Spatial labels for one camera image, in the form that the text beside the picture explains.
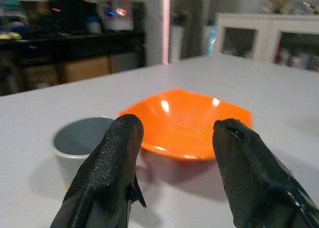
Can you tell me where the white glass-door cabinet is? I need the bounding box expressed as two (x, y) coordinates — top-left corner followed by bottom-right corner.
(215, 12), (319, 72)

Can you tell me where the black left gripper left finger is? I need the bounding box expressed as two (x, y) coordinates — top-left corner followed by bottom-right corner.
(49, 114), (147, 228)

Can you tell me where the blue plastic bag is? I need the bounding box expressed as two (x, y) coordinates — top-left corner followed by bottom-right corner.
(206, 23), (217, 56)

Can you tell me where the potted plant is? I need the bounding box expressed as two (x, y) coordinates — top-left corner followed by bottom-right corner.
(260, 0), (297, 14)

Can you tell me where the brown cardboard box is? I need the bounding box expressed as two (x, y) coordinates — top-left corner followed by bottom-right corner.
(61, 55), (112, 83)

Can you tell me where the black shelf unit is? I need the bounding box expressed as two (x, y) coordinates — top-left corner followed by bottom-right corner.
(0, 0), (147, 96)

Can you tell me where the white computer tower with lights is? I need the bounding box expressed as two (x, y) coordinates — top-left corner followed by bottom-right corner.
(96, 0), (133, 31)

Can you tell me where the white pillar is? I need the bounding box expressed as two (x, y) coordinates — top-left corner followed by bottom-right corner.
(144, 0), (172, 67)

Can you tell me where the orange plastic bowl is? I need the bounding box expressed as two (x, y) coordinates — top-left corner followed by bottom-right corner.
(118, 87), (254, 163)

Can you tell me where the grey ceramic cup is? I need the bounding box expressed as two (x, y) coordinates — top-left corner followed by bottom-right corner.
(51, 116), (118, 189)

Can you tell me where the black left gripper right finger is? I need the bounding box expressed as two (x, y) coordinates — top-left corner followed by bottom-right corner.
(213, 117), (319, 228)

